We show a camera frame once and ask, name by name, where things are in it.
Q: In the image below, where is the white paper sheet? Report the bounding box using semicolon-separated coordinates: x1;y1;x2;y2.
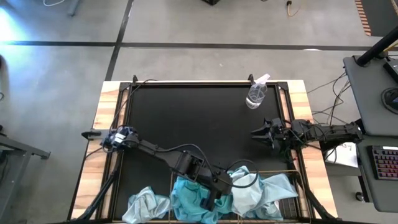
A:
325;141;359;169

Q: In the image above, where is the black table mat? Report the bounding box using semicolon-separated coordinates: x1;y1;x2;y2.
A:
123;83;292;222

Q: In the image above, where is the grey furniture leg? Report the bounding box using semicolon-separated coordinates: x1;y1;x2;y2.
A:
67;0;82;17

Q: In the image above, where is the black table clamp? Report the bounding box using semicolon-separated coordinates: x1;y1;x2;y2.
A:
81;130;102;141

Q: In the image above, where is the backlit black keyboard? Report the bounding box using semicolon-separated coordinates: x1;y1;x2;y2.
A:
368;145;398;182

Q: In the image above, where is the flat black desk device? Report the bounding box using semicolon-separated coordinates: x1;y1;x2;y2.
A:
383;58;398;83

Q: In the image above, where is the clear plastic spray bottle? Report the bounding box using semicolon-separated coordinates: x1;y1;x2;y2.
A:
245;73;271;110

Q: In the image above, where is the dark orange-striped floor mat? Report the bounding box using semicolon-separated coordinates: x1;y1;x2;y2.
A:
355;0;398;37

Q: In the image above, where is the pale grey microfiber towel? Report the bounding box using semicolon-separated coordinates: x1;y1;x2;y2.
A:
247;202;284;222
121;185;172;224
229;165;300;216

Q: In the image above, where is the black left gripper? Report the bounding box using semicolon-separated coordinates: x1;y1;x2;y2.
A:
198;172;233;212

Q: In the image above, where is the yellow cable with plug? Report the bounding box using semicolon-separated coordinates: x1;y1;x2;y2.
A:
287;0;303;18

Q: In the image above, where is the black round pole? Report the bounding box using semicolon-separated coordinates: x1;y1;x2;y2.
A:
356;27;398;67

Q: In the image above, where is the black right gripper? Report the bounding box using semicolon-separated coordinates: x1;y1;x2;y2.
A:
251;117;301;150

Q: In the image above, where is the grey desk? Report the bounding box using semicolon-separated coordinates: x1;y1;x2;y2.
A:
354;134;398;213
343;55;398;137

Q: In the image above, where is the grey metal stand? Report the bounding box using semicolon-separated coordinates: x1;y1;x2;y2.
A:
0;124;52;224

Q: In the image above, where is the round black desk device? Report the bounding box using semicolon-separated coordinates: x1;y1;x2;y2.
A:
381;87;398;114

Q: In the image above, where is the gold wire basket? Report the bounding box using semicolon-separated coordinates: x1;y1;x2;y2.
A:
237;169;307;222
169;172;240;224

